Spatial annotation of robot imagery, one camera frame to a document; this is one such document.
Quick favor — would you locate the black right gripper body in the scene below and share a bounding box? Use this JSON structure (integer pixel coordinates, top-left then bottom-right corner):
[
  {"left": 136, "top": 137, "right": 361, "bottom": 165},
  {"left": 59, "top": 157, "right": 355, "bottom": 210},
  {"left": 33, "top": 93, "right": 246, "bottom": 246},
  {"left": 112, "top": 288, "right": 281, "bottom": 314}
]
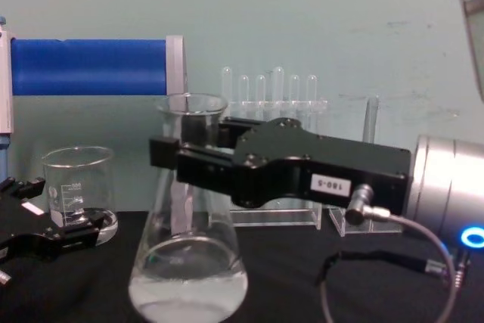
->
[{"left": 229, "top": 117, "right": 413, "bottom": 216}]

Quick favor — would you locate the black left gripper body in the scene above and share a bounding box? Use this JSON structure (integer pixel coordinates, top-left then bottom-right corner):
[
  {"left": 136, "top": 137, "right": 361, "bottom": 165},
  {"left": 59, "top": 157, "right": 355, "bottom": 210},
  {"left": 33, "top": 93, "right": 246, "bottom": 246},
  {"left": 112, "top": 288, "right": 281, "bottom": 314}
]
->
[{"left": 0, "top": 190, "right": 58, "bottom": 264}]

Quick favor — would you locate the clear glass conical flask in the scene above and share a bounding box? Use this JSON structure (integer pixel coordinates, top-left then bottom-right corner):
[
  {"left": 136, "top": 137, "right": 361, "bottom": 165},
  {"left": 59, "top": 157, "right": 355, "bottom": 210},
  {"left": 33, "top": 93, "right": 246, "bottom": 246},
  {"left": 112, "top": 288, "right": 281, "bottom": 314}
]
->
[{"left": 127, "top": 92, "right": 250, "bottom": 323}]

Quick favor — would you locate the clear glass test tube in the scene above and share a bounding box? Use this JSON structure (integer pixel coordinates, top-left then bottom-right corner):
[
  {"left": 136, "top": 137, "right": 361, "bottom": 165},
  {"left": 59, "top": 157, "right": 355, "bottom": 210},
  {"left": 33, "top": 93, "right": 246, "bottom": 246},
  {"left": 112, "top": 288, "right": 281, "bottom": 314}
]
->
[
  {"left": 272, "top": 66, "right": 286, "bottom": 120},
  {"left": 222, "top": 66, "right": 233, "bottom": 118},
  {"left": 238, "top": 73, "right": 250, "bottom": 120},
  {"left": 306, "top": 73, "right": 318, "bottom": 135},
  {"left": 288, "top": 73, "right": 301, "bottom": 123},
  {"left": 255, "top": 73, "right": 267, "bottom": 122}
]

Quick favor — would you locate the clear glass beaker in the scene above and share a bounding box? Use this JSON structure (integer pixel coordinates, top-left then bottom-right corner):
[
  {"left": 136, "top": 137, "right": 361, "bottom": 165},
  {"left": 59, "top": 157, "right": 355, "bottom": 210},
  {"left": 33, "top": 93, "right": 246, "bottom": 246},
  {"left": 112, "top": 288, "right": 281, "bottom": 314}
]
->
[{"left": 40, "top": 145, "right": 119, "bottom": 247}]

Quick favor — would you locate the tall clear glass tube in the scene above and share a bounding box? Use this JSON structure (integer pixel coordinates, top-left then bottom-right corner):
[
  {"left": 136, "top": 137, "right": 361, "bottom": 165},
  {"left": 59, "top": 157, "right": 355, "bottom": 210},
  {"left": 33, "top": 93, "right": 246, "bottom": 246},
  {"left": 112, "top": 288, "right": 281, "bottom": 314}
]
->
[{"left": 363, "top": 95, "right": 380, "bottom": 143}]

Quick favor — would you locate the clear acrylic test tube rack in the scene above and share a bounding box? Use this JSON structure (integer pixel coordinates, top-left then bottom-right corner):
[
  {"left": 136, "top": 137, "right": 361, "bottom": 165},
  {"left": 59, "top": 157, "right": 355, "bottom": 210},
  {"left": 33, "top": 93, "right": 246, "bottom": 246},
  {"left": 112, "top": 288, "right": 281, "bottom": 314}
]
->
[{"left": 222, "top": 98, "right": 329, "bottom": 230}]

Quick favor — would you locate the clear acrylic stand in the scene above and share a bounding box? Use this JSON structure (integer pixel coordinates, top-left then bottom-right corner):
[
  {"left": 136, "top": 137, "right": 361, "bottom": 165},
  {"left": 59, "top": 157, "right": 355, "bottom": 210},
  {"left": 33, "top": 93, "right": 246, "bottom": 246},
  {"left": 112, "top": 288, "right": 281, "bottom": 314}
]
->
[{"left": 327, "top": 204, "right": 405, "bottom": 238}]

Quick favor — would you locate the white and blue stand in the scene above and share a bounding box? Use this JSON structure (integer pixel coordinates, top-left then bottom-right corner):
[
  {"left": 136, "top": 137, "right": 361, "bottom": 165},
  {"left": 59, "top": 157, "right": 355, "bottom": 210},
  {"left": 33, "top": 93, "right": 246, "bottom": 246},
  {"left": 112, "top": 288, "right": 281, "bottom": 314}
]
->
[{"left": 0, "top": 15, "right": 15, "bottom": 190}]

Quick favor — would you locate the black table cloth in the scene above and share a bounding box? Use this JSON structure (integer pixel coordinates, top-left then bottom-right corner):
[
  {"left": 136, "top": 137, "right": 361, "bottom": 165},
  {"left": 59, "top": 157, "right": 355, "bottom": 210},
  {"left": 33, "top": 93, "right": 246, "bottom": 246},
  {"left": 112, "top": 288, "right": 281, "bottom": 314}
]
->
[{"left": 0, "top": 208, "right": 484, "bottom": 323}]

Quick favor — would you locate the grey right gripper cable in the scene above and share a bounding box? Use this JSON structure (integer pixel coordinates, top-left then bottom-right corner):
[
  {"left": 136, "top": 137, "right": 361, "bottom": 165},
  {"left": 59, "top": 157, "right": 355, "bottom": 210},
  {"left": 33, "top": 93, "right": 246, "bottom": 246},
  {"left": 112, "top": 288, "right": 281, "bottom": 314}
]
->
[{"left": 315, "top": 182, "right": 472, "bottom": 323}]

